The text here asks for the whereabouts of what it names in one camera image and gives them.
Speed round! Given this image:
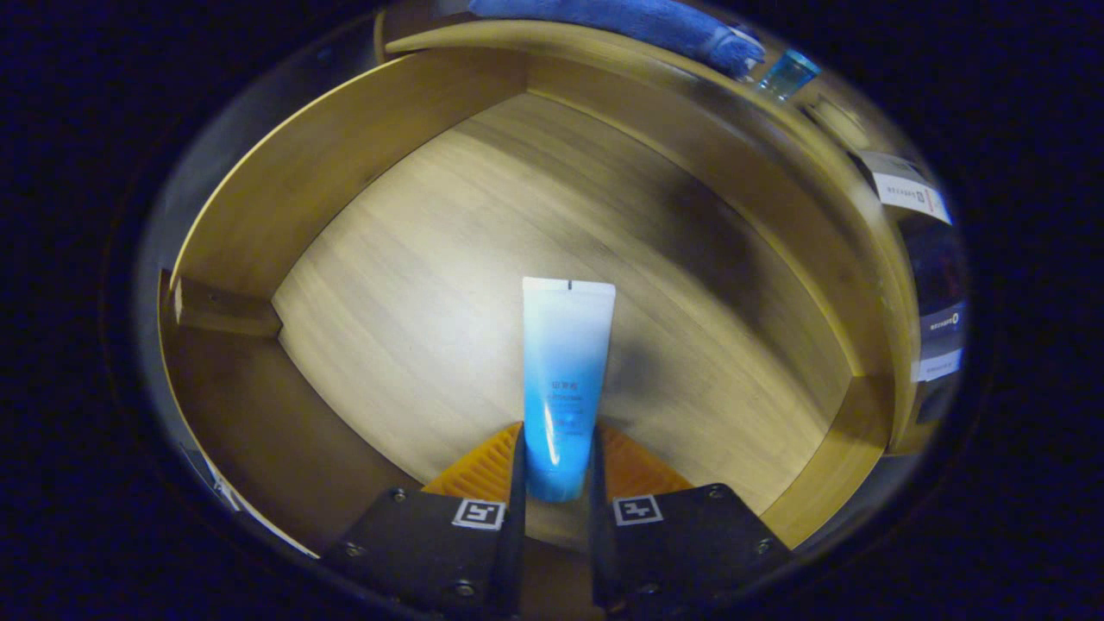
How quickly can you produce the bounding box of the clear blue bottle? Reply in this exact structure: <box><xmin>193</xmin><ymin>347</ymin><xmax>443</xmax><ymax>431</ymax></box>
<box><xmin>757</xmin><ymin>49</ymin><xmax>822</xmax><ymax>103</ymax></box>

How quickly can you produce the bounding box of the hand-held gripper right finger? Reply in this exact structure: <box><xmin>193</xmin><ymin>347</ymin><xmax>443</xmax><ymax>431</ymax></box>
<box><xmin>588</xmin><ymin>423</ymin><xmax>792</xmax><ymax>615</ymax></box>

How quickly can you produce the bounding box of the blue rolled towel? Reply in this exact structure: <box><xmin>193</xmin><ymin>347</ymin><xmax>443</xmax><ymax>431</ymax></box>
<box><xmin>468</xmin><ymin>0</ymin><xmax>767</xmax><ymax>80</ymax></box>

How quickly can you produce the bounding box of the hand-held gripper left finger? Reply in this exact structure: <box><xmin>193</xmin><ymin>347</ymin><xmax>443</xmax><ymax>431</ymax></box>
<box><xmin>321</xmin><ymin>421</ymin><xmax>527</xmax><ymax>618</ymax></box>

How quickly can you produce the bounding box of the dark blue book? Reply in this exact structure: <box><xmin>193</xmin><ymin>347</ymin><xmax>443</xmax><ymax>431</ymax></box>
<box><xmin>897</xmin><ymin>216</ymin><xmax>971</xmax><ymax>346</ymax></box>

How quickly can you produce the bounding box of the wooden drawer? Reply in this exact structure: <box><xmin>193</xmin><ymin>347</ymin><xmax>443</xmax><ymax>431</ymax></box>
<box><xmin>158</xmin><ymin>47</ymin><xmax>894</xmax><ymax>561</ymax></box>

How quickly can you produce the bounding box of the white book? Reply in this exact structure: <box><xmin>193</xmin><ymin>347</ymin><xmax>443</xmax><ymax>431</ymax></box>
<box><xmin>858</xmin><ymin>151</ymin><xmax>954</xmax><ymax>227</ymax></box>

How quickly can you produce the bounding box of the blue and white tube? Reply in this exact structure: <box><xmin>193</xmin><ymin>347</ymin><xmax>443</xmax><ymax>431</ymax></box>
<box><xmin>521</xmin><ymin>276</ymin><xmax>618</xmax><ymax>504</ymax></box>

